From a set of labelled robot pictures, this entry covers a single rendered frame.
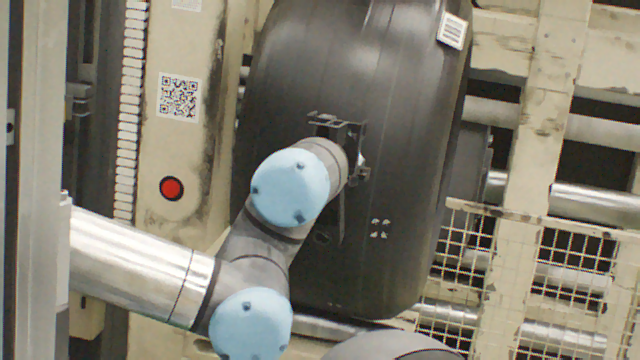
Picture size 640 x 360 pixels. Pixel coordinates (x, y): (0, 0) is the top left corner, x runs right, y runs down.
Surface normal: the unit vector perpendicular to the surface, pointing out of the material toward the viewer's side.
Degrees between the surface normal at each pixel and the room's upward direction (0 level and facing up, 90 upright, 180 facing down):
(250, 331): 90
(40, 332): 90
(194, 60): 90
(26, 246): 90
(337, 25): 41
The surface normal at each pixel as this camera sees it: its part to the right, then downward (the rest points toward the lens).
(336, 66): -0.11, -0.32
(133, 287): 0.09, 0.24
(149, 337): -0.23, 0.29
